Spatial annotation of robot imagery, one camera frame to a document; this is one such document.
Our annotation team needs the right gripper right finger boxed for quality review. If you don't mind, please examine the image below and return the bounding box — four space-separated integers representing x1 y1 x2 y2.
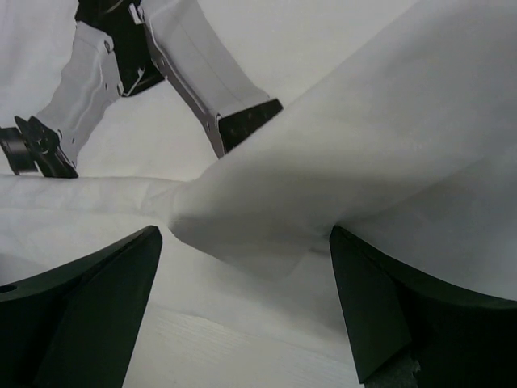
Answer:
330 227 516 387

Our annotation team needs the white t shirt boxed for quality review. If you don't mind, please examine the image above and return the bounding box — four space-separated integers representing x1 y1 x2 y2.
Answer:
1 1 516 387

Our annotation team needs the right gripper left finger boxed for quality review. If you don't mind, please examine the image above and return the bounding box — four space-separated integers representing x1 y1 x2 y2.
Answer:
1 226 162 388

